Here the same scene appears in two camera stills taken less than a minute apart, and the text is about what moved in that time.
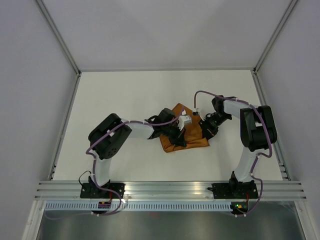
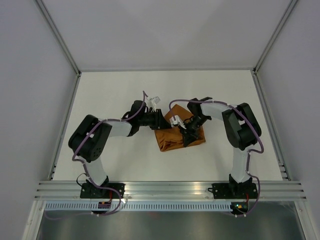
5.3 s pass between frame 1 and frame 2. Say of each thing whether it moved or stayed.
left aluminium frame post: stayed
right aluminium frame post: stayed
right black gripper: moved
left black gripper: moved
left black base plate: stayed
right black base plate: stayed
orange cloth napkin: moved
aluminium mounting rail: stayed
